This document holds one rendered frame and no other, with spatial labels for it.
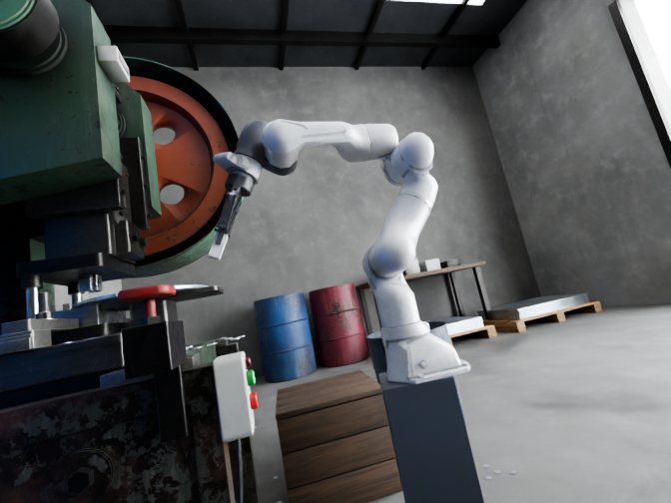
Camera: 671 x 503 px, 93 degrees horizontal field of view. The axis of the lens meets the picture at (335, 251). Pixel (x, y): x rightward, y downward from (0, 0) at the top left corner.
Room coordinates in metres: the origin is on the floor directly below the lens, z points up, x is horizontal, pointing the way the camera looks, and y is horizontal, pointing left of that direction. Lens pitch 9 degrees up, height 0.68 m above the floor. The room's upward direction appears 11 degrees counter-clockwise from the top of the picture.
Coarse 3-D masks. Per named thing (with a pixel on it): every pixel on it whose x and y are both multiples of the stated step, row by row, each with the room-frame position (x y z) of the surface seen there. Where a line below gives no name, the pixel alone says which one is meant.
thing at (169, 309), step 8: (200, 288) 0.74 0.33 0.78; (208, 288) 0.75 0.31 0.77; (216, 288) 0.76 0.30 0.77; (176, 296) 0.73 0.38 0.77; (184, 296) 0.76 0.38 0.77; (192, 296) 0.80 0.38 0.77; (200, 296) 0.84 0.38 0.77; (104, 304) 0.69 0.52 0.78; (112, 304) 0.70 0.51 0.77; (120, 304) 0.70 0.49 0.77; (128, 304) 0.71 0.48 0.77; (136, 304) 0.73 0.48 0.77; (160, 304) 0.74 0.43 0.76; (168, 304) 0.76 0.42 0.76; (136, 312) 0.73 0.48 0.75; (160, 312) 0.74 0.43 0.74; (168, 312) 0.75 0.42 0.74; (176, 312) 0.82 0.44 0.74; (136, 320) 0.73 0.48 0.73
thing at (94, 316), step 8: (96, 304) 0.69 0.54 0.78; (56, 312) 0.67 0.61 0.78; (64, 312) 0.67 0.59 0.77; (72, 312) 0.67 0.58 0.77; (80, 312) 0.68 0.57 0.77; (88, 312) 0.68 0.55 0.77; (96, 312) 0.68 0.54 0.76; (104, 312) 0.71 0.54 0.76; (112, 312) 0.75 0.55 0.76; (120, 312) 0.80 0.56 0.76; (80, 320) 0.68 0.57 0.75; (88, 320) 0.68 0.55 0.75; (96, 320) 0.68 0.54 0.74; (104, 320) 0.71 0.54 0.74; (112, 320) 0.75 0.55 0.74; (120, 320) 0.79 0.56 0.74
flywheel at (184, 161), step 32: (160, 96) 1.10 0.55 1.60; (192, 128) 1.16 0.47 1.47; (160, 160) 1.12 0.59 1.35; (192, 160) 1.15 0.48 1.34; (160, 192) 1.15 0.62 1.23; (192, 192) 1.15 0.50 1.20; (224, 192) 1.15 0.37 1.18; (160, 224) 1.12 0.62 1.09; (192, 224) 1.11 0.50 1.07; (160, 256) 1.14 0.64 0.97
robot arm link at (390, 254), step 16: (400, 208) 0.90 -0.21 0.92; (416, 208) 0.89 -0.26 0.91; (384, 224) 0.90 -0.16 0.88; (400, 224) 0.87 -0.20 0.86; (416, 224) 0.89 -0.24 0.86; (384, 240) 0.82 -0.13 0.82; (400, 240) 0.81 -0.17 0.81; (416, 240) 0.89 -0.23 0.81; (368, 256) 0.91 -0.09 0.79; (384, 256) 0.81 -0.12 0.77; (400, 256) 0.80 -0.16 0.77; (384, 272) 0.87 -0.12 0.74; (400, 272) 0.86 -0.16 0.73
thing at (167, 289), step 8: (136, 288) 0.45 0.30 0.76; (144, 288) 0.46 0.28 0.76; (152, 288) 0.46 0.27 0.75; (160, 288) 0.46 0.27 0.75; (168, 288) 0.47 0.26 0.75; (120, 296) 0.45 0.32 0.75; (128, 296) 0.45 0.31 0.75; (136, 296) 0.45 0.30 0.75; (144, 296) 0.46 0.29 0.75; (152, 296) 0.47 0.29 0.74; (160, 296) 0.49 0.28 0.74; (168, 296) 0.51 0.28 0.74; (144, 304) 0.48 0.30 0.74; (152, 304) 0.48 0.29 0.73; (144, 312) 0.48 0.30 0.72; (152, 312) 0.48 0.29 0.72
